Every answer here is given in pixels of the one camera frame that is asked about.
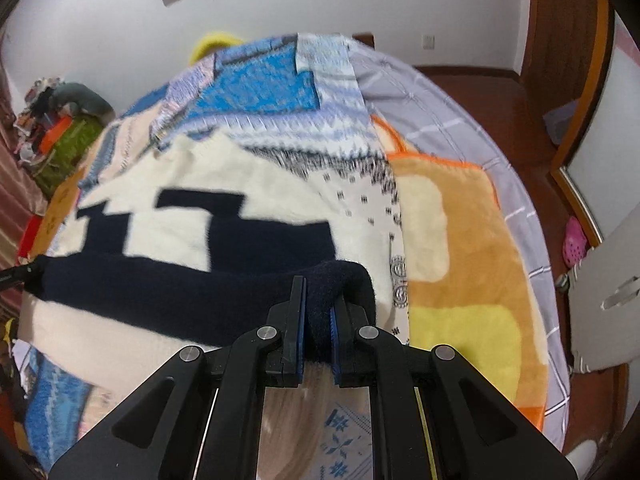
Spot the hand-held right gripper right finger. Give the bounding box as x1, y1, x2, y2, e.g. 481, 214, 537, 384
330, 292, 579, 480

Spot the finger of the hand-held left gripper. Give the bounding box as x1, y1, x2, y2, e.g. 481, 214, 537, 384
0, 262, 46, 288

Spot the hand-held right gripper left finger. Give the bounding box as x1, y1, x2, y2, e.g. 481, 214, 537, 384
47, 275, 307, 480

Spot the black white striped cat sweater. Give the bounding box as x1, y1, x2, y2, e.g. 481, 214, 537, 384
15, 130, 408, 480

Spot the red box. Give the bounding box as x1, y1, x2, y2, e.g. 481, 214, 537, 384
17, 215, 46, 262

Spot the bamboo lap table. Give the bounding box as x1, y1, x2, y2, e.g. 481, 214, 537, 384
42, 177, 89, 241

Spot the brown striped curtain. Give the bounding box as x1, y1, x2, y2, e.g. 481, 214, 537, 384
0, 60, 51, 321

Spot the green patterned storage bag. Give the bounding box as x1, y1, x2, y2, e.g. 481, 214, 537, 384
32, 115, 109, 197

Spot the orange box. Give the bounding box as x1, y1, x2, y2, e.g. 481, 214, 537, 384
37, 117, 71, 154

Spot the orange yellow plush blanket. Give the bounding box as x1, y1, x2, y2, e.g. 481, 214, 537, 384
370, 115, 551, 431

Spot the pile of mixed clutter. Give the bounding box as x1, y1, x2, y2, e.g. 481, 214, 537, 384
15, 76, 66, 161

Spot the grey plush toy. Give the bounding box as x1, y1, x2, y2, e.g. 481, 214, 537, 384
52, 81, 117, 114

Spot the pink slipper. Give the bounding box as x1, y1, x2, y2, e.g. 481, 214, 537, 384
562, 216, 589, 266

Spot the blue patchwork blanket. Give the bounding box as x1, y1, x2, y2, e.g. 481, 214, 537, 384
20, 32, 412, 480

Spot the white slipper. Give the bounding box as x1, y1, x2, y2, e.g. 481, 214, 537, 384
567, 439, 599, 469

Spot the yellow foam tube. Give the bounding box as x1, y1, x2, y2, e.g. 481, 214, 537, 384
192, 32, 246, 61

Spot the blue plastic bag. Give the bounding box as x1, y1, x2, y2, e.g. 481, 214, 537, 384
544, 102, 581, 149

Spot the brown wooden door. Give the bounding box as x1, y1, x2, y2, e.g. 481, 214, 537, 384
517, 0, 616, 86

